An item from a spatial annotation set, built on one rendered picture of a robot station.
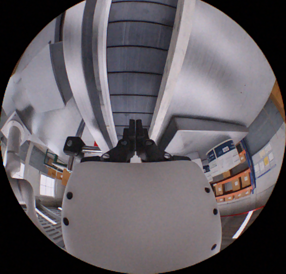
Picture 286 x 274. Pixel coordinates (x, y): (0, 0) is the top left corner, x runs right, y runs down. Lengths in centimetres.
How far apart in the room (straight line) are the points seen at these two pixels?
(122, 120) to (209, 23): 29
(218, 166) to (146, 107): 44
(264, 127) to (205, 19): 437
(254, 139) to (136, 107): 446
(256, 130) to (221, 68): 429
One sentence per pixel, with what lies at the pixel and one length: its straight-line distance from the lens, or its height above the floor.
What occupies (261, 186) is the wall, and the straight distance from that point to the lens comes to 481.
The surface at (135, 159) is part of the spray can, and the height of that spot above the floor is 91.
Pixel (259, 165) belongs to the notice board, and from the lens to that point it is 443.
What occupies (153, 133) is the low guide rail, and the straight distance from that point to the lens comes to 17.
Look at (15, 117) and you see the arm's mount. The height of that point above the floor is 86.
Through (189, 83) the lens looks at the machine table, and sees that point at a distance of 22.
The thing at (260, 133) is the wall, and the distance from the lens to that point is 447.
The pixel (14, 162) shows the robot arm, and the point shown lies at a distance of 59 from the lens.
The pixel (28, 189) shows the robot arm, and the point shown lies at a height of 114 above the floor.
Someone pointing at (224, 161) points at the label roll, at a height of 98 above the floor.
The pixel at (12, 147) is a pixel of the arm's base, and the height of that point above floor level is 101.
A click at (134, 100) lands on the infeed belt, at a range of 15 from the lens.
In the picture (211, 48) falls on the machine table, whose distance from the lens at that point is 23.
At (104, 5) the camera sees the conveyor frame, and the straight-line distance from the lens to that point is 15.
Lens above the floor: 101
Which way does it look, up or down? 36 degrees down
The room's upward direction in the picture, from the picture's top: 176 degrees clockwise
